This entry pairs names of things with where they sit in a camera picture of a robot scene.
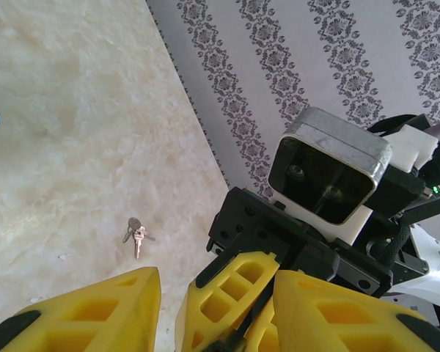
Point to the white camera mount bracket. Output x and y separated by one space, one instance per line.
352 229

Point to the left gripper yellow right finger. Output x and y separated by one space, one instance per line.
352 322

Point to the silver key bunch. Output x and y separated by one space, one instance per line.
139 234

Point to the right wrist camera silver box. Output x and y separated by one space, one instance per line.
326 183

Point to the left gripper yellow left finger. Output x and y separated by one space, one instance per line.
95 319

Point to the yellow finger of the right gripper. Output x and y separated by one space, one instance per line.
209 322
265 330

